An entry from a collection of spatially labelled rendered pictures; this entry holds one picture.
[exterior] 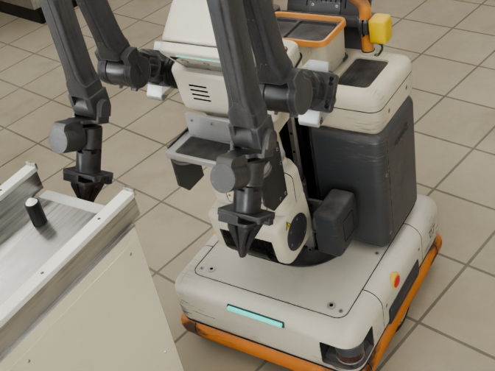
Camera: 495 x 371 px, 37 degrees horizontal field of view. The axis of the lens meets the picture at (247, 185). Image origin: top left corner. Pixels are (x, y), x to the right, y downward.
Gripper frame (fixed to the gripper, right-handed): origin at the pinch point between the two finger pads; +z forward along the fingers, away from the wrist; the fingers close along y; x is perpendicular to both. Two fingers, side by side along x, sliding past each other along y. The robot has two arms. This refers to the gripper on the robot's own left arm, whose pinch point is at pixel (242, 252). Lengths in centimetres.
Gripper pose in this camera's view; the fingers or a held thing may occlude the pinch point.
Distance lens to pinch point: 151.9
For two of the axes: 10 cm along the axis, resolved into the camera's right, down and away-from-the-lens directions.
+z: -0.8, 9.7, 2.3
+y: 8.4, 1.9, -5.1
